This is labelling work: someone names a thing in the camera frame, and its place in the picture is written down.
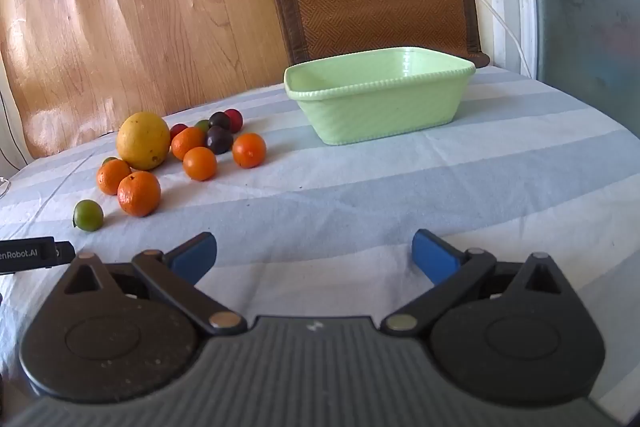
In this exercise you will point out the grey striped tablecloth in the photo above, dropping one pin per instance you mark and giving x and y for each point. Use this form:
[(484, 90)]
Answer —
[(350, 192)]

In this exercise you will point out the orange carrot piece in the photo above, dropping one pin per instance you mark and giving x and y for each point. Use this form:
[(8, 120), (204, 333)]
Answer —
[(113, 177)]

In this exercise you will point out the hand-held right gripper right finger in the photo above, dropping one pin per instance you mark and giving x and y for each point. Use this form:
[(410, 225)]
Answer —
[(434, 255)]

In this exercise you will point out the red plum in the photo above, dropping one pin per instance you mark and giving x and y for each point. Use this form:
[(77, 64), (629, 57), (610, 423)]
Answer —
[(234, 119), (178, 130)]

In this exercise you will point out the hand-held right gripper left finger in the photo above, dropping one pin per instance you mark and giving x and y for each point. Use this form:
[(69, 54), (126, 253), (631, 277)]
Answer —
[(192, 255)]

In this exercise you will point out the light green plastic basin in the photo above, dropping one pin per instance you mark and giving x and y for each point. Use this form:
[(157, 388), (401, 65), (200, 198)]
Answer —
[(380, 99)]

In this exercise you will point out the orange tangerine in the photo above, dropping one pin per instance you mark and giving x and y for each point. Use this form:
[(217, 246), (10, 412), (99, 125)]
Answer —
[(139, 194), (199, 164), (189, 142), (249, 150)]

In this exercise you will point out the green plum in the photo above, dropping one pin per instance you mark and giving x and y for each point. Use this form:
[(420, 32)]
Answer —
[(88, 216), (202, 125), (109, 160)]

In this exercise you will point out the wood-pattern sheet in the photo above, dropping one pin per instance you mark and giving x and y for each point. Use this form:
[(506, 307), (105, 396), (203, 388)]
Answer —
[(130, 17)]

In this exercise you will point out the frosted glass window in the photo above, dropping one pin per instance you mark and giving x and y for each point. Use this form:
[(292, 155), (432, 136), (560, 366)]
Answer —
[(585, 22)]

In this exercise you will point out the dark purple plum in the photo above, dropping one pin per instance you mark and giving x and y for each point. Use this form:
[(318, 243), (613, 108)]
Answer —
[(219, 120), (219, 140)]

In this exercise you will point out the large yellow grapefruit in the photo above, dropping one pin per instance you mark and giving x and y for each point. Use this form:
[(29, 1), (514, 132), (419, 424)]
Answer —
[(143, 140)]

